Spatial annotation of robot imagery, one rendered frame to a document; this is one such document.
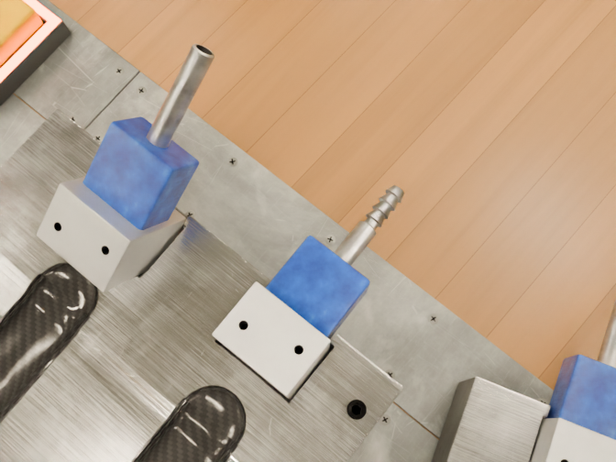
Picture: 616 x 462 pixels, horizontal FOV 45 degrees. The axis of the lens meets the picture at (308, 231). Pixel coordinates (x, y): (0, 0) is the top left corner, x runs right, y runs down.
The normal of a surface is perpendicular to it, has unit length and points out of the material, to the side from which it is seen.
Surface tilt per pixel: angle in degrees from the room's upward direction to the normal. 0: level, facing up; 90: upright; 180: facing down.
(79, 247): 36
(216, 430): 4
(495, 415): 0
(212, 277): 0
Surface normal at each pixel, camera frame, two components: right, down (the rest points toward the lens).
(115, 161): -0.39, 0.23
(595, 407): -0.02, -0.25
